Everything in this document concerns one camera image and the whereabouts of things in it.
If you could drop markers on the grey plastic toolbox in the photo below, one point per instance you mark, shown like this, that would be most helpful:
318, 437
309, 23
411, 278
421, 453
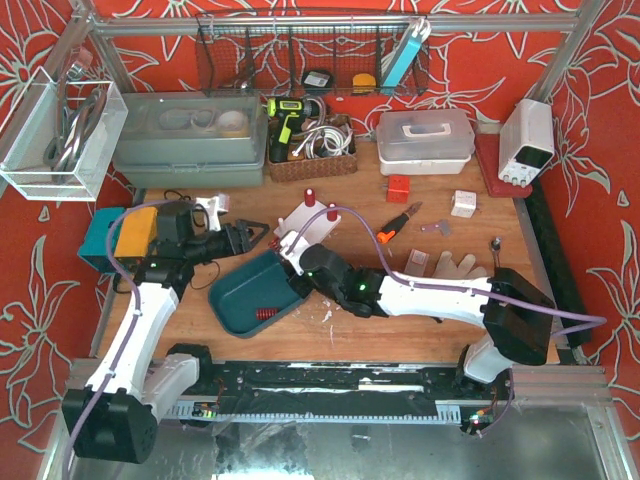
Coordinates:
190, 140

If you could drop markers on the white work glove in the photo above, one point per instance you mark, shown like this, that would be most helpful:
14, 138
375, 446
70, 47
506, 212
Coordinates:
466, 269

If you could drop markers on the white peg base plate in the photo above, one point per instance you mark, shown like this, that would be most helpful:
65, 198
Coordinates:
315, 233

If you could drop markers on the orange cube power socket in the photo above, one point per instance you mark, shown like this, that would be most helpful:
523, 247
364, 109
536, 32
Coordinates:
398, 189

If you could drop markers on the black mounting rail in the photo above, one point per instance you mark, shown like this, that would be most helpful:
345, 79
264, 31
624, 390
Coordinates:
343, 389

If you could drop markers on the yellow teal soldering station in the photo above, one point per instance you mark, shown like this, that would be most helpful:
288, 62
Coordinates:
131, 239

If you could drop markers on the white plastic storage box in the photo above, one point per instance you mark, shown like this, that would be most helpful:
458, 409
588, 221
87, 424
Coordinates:
424, 142

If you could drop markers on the clear acrylic bin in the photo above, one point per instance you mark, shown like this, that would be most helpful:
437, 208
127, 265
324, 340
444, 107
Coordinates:
58, 141

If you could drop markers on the black wire wall basket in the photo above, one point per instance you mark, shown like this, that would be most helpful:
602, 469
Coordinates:
268, 50

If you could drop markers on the wicker basket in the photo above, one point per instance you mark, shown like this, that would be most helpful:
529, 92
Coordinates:
307, 169

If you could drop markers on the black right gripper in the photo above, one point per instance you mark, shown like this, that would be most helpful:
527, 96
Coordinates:
298, 279

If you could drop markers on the translucent box with warning label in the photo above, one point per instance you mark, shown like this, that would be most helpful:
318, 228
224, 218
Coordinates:
417, 263

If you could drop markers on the white bench power supply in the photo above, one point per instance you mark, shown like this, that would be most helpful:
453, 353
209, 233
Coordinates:
526, 143

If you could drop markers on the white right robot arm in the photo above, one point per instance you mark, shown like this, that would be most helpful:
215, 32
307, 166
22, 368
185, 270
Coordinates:
515, 316

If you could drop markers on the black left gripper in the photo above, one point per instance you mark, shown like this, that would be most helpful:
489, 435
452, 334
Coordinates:
238, 238

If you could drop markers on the small red spring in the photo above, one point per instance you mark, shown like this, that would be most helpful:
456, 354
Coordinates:
263, 314
274, 245

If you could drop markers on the aluminium L bracket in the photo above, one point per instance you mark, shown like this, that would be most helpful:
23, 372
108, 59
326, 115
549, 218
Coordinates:
441, 226

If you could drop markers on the green cordless drill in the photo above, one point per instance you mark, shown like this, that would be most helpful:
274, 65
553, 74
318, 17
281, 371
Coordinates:
290, 114

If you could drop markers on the white cube power socket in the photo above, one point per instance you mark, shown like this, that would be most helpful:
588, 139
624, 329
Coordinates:
463, 204

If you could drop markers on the large red spring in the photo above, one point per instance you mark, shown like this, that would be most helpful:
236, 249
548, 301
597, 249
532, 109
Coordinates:
332, 214
309, 198

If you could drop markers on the orange black screwdriver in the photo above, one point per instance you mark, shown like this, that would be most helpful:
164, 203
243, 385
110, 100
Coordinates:
395, 225

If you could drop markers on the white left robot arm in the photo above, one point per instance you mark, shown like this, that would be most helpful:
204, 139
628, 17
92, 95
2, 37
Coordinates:
115, 416

